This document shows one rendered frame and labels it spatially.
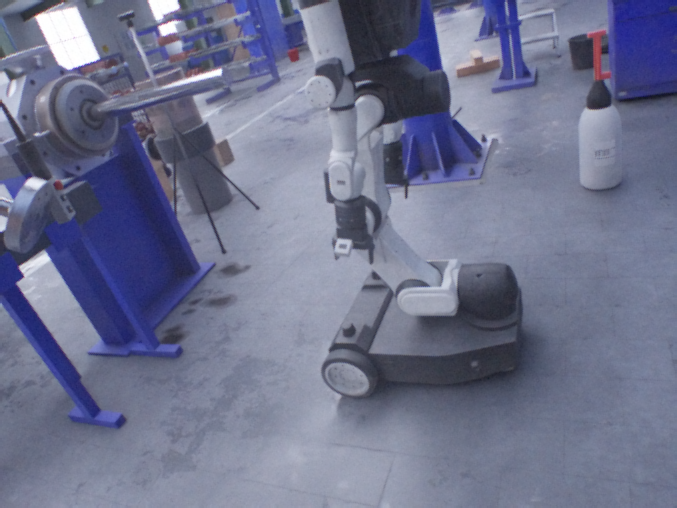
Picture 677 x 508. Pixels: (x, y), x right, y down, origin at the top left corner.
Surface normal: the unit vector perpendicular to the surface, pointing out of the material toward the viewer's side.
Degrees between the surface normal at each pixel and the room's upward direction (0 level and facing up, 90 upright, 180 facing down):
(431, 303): 90
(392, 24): 90
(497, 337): 0
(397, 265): 90
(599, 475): 0
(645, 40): 90
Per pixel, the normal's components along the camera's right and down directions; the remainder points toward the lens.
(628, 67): -0.36, 0.55
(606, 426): -0.26, -0.84
